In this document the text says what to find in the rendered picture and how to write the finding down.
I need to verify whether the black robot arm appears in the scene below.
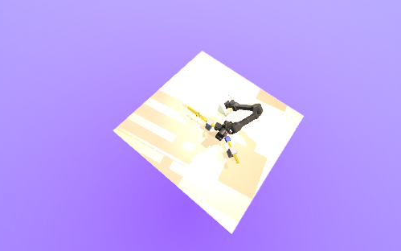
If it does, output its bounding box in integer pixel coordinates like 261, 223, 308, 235
214, 100, 263, 138

